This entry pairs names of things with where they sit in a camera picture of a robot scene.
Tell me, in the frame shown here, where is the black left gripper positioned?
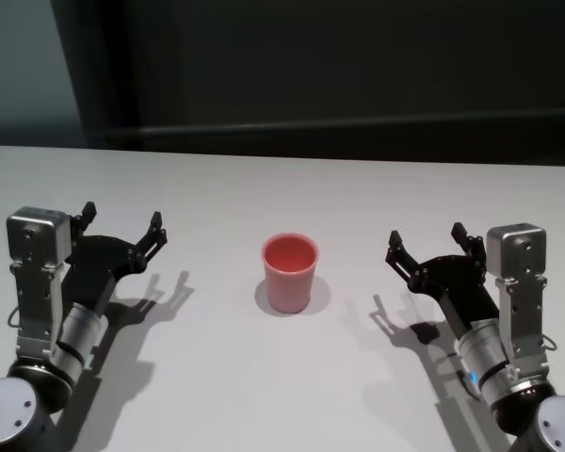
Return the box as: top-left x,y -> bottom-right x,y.
59,201 -> 170,315

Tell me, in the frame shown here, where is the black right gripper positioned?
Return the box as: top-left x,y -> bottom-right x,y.
384,221 -> 501,331

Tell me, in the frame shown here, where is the pink plastic cup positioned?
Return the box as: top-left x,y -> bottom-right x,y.
260,233 -> 321,315

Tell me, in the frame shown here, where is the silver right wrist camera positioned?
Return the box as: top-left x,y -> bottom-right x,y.
486,222 -> 548,374

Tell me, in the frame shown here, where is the grey horizontal metal rail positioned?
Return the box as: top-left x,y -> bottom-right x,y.
89,120 -> 565,140

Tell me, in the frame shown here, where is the black vertical post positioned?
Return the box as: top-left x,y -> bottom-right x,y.
87,0 -> 145,152

